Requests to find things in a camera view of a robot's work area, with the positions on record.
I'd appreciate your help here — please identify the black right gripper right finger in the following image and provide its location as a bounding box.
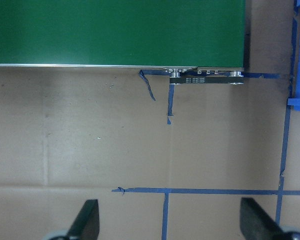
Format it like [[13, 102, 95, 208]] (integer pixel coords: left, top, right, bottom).
[[239, 197, 284, 240]]

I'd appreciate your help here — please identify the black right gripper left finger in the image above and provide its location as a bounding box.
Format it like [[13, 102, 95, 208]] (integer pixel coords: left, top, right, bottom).
[[65, 199, 100, 240]]

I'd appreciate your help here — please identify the green conveyor belt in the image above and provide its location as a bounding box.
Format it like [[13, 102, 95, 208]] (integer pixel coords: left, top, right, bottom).
[[0, 0, 247, 86]]

